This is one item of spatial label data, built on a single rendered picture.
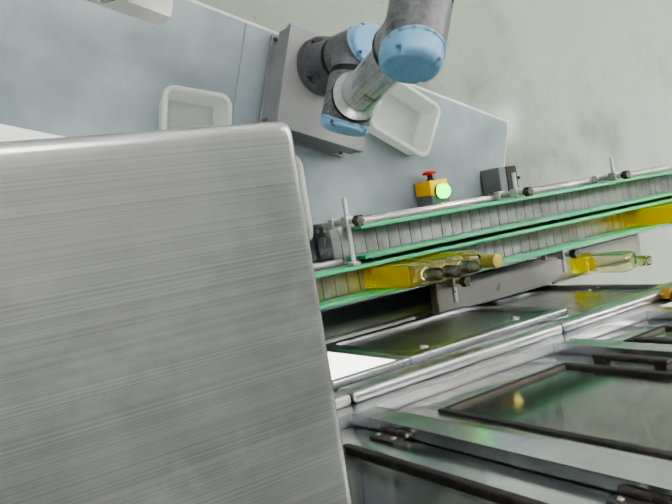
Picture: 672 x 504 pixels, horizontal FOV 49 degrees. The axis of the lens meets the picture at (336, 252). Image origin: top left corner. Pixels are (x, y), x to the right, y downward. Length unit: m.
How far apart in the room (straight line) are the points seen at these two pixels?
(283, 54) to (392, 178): 0.50
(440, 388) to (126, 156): 1.08
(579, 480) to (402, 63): 0.78
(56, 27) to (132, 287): 1.52
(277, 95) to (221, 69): 0.16
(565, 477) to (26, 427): 0.71
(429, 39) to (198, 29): 0.77
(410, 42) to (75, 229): 1.07
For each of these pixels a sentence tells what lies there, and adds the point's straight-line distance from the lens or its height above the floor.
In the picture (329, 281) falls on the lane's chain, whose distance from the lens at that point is 1.86.
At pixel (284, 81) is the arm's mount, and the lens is 1.89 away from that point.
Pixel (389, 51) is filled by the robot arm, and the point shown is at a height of 1.43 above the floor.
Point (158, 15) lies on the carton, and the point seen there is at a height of 1.10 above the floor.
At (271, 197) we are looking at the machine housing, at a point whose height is 2.13.
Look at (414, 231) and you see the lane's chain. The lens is 2.03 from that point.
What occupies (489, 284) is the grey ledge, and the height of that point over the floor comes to 0.88.
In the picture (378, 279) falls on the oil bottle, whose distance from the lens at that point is 1.86.
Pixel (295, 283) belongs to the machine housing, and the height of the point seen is 2.13.
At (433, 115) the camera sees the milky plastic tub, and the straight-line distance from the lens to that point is 2.22.
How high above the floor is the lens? 2.44
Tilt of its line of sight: 56 degrees down
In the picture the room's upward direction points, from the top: 85 degrees clockwise
